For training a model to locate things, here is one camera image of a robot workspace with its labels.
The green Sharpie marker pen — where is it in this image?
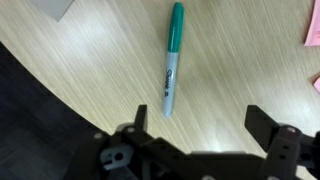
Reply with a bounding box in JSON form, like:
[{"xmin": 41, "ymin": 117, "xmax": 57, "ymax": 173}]
[{"xmin": 161, "ymin": 1, "xmax": 185, "ymax": 120}]

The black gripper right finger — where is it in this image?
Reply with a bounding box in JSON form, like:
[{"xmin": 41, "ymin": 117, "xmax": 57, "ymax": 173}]
[{"xmin": 244, "ymin": 104, "xmax": 320, "ymax": 180}]

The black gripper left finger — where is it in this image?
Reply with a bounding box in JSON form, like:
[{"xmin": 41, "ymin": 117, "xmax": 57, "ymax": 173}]
[{"xmin": 64, "ymin": 104, "xmax": 191, "ymax": 180}]

